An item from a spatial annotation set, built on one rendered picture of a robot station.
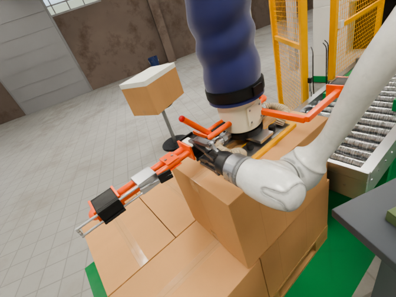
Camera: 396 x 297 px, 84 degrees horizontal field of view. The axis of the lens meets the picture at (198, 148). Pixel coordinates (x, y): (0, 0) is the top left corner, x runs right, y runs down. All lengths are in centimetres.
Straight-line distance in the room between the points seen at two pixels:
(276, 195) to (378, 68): 30
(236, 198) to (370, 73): 48
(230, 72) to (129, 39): 856
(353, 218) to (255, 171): 51
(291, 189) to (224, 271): 66
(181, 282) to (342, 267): 101
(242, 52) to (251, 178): 42
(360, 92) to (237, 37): 39
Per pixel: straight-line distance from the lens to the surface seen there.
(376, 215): 101
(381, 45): 48
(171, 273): 118
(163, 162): 76
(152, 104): 256
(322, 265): 172
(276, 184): 53
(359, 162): 153
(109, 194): 74
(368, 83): 50
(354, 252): 180
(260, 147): 89
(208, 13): 74
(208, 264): 114
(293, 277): 165
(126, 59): 930
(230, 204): 74
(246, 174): 57
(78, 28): 935
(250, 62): 80
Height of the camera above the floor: 151
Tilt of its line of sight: 32 degrees down
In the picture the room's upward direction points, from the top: 19 degrees counter-clockwise
